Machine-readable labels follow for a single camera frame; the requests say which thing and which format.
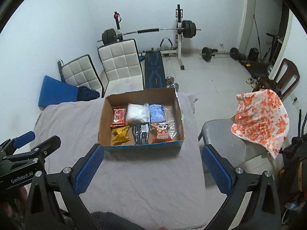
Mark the white shoe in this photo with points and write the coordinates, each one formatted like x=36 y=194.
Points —
x=254 y=83
x=249 y=80

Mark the person's left hand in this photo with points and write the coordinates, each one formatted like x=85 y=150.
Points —
x=9 y=210

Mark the yellow snack packet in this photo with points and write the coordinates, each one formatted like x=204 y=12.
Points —
x=121 y=135

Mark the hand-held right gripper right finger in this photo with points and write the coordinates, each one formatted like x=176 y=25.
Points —
x=215 y=170

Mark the long barbell with black plates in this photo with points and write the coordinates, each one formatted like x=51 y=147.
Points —
x=148 y=30

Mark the blue cushion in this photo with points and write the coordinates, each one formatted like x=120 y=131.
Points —
x=57 y=92

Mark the black exercise machine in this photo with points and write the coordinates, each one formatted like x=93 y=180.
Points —
x=259 y=68

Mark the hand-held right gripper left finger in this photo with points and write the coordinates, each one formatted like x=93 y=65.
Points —
x=88 y=170

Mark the black box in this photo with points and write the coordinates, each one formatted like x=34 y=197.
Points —
x=253 y=54

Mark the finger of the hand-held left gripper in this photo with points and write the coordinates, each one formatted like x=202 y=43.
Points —
x=49 y=145
x=24 y=138

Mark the light blue packet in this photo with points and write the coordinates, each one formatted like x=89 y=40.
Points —
x=157 y=113

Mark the white barbell rack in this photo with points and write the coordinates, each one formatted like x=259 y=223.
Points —
x=178 y=50

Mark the black yellow backpack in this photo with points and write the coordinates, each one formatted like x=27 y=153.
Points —
x=293 y=172

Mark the black blue weight bench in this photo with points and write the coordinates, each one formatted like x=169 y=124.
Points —
x=154 y=69

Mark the dark wooden chair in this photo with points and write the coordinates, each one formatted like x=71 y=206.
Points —
x=291 y=71

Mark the short barbell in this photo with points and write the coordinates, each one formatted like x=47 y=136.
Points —
x=206 y=54

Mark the red snack packet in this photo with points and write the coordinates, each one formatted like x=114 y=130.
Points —
x=119 y=115

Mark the dark blue cloth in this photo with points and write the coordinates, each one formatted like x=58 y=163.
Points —
x=87 y=93

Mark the cardboard box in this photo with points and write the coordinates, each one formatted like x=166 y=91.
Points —
x=105 y=124

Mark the orange white patterned cloth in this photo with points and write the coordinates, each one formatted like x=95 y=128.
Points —
x=261 y=122

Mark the black packet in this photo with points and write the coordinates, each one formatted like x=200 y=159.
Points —
x=141 y=134

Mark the grey chair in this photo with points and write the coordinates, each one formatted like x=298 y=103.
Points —
x=215 y=129

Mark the white padded chair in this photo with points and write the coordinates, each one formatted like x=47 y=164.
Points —
x=120 y=62
x=79 y=74

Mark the grey table cloth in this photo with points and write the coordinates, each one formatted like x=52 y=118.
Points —
x=144 y=184

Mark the white soft packet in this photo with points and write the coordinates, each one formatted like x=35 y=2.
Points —
x=136 y=113

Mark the blue face mask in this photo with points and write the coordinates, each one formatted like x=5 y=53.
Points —
x=290 y=206

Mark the orange panda snack packet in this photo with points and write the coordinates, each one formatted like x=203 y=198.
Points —
x=162 y=133

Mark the chrome dumbbell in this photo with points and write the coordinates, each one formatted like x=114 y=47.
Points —
x=175 y=86

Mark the clear plastic bag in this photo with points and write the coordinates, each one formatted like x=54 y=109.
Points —
x=171 y=119

